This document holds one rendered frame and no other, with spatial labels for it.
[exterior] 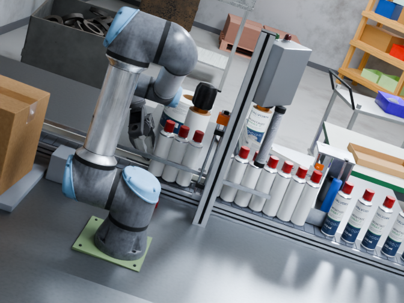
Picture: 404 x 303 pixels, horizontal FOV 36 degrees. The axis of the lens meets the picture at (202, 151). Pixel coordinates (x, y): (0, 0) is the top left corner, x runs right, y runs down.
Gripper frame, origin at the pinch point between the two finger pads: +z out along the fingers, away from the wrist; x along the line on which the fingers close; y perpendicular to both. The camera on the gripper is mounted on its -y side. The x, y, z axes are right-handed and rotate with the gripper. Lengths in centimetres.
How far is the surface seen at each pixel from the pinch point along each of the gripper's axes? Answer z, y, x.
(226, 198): 18.4, -2.1, -24.4
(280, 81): -22, -14, -50
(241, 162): 6.1, -2.2, -32.0
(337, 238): 41, -1, -60
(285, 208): 26, -2, -44
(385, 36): 110, 698, -189
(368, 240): 42, -1, -70
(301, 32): 96, 782, -77
